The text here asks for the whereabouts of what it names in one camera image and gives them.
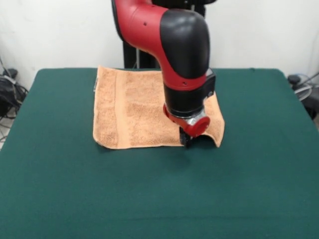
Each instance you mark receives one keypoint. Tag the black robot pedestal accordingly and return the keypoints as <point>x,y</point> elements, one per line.
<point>129,57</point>

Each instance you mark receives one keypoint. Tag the tan terry towel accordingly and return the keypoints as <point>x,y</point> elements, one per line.
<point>134,114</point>

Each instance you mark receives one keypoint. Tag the black round pedestal foot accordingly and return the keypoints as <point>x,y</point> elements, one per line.
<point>294,79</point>
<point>13,72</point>

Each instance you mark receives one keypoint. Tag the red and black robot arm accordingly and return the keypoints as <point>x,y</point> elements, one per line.
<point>179,49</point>

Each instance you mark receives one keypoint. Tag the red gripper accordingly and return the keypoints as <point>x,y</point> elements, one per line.
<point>199,125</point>

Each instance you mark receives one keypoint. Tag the dark green table cloth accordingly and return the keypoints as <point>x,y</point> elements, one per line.
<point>74,174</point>

